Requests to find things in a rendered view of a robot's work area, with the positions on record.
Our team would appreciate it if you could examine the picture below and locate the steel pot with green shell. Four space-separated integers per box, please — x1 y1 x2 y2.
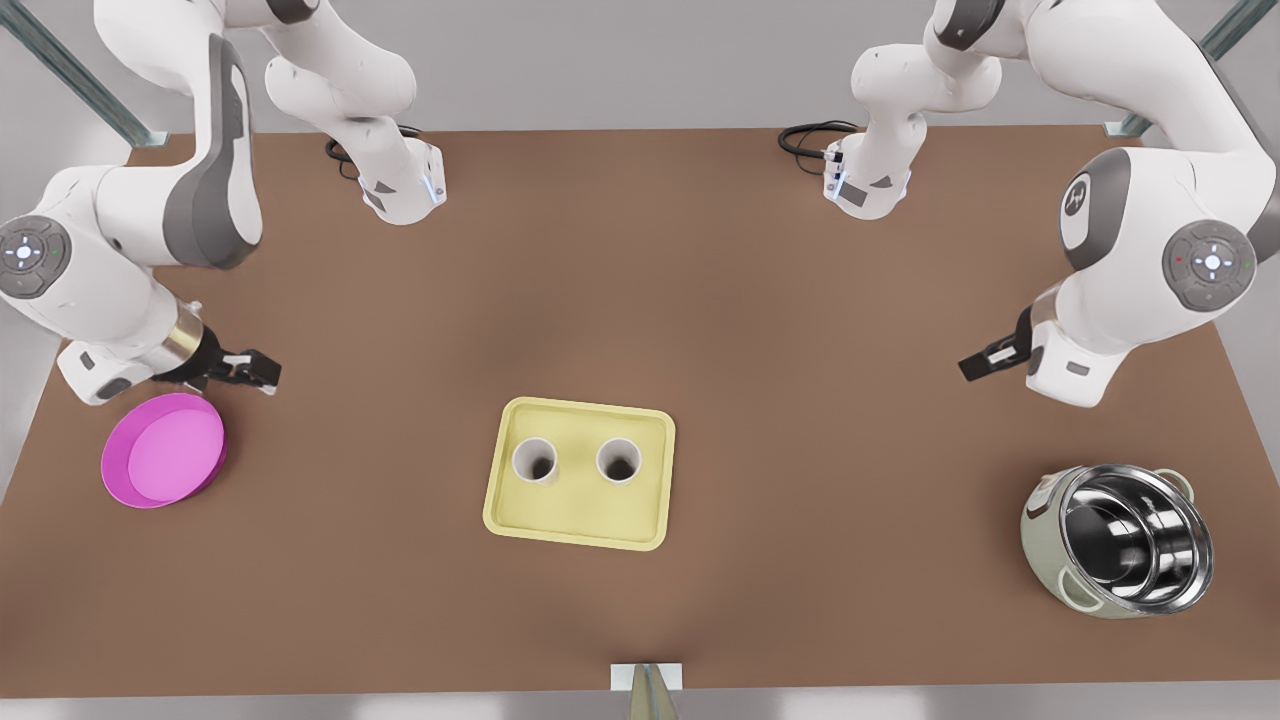
1020 463 1215 620

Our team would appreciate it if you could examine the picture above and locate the silver frame post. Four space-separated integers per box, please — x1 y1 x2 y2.
611 661 685 720
0 0 168 150
1104 0 1280 138

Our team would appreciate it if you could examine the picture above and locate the white IKEA cup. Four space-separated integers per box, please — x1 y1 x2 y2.
595 437 643 485
511 437 559 487

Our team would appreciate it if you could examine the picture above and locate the pale yellow rectangular tray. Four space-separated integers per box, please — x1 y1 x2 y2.
482 397 677 552

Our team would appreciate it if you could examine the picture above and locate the pink round bowl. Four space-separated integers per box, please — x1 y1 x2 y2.
101 392 228 509

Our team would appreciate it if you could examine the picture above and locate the black cable loop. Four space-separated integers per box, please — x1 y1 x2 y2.
778 120 863 182
325 124 423 182

